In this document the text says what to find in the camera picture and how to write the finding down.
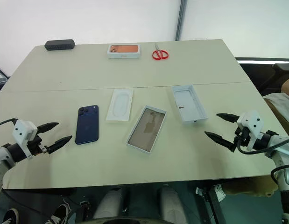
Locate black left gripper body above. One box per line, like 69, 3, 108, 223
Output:
27, 133, 50, 156

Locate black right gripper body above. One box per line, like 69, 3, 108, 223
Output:
233, 126, 251, 152

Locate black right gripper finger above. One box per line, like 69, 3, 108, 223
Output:
204, 131, 236, 152
216, 113, 240, 124

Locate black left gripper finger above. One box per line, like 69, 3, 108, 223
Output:
46, 135, 73, 154
36, 122, 59, 134

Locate dark blue smartphone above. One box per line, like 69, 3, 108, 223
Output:
75, 105, 99, 146
125, 105, 168, 156

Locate white box bottom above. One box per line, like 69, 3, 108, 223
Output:
171, 84, 209, 126

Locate white moulded paper insert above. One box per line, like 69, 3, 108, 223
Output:
106, 88, 134, 122

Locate closed phone box orange print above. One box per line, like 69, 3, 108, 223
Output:
107, 44, 142, 59

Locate tan rounded object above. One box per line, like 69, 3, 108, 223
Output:
223, 176, 280, 199

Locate seated person in grey shorts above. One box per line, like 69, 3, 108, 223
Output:
263, 77, 289, 140

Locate black office chair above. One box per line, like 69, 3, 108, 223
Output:
235, 57, 289, 95

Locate black metal table leg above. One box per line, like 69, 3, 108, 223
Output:
195, 185, 226, 224

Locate grey metal rack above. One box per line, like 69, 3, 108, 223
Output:
0, 62, 10, 83

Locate black sneaker white sole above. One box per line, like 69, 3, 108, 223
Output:
1, 208, 20, 224
45, 204, 70, 224

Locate black oblong case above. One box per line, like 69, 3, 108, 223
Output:
44, 39, 76, 51

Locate grey metal pillar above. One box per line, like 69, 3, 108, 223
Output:
174, 0, 189, 41

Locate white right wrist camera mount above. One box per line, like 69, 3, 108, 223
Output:
236, 110, 264, 151

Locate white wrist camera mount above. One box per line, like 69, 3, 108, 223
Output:
12, 119, 39, 161
236, 110, 264, 151

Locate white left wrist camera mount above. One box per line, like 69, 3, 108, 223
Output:
12, 119, 39, 161

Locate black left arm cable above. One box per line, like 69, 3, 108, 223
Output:
0, 118, 19, 128

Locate red handled scissors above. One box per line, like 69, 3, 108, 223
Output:
151, 43, 169, 61

